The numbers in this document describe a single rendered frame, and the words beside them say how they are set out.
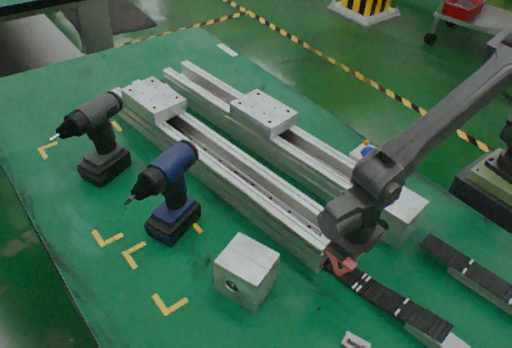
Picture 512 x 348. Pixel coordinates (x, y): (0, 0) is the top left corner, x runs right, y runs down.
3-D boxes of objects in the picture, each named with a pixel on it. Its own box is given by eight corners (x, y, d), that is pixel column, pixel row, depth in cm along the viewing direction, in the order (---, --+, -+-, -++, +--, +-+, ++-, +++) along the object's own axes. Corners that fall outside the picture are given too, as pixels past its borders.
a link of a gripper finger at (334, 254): (318, 270, 92) (325, 242, 86) (338, 251, 97) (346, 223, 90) (344, 290, 89) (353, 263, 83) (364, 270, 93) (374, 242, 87)
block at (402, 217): (422, 222, 109) (434, 196, 103) (396, 250, 102) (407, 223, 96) (390, 203, 114) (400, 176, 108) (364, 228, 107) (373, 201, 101)
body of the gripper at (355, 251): (328, 243, 88) (334, 219, 83) (357, 217, 93) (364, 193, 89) (355, 263, 84) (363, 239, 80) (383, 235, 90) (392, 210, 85)
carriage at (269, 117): (295, 131, 125) (298, 112, 121) (269, 148, 119) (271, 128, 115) (255, 107, 133) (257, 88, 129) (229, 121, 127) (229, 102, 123)
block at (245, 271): (281, 273, 96) (286, 245, 90) (254, 313, 88) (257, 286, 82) (243, 251, 99) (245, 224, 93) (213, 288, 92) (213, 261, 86)
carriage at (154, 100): (187, 118, 127) (186, 98, 123) (156, 133, 121) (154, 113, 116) (154, 95, 135) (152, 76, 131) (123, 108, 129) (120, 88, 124)
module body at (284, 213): (342, 248, 102) (349, 224, 96) (315, 274, 96) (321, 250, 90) (142, 101, 142) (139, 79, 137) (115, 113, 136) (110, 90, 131)
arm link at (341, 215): (405, 183, 74) (369, 154, 80) (355, 208, 69) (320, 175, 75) (387, 228, 82) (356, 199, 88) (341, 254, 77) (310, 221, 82)
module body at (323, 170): (385, 207, 112) (394, 184, 107) (364, 228, 107) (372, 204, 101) (188, 82, 153) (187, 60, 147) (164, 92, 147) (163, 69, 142)
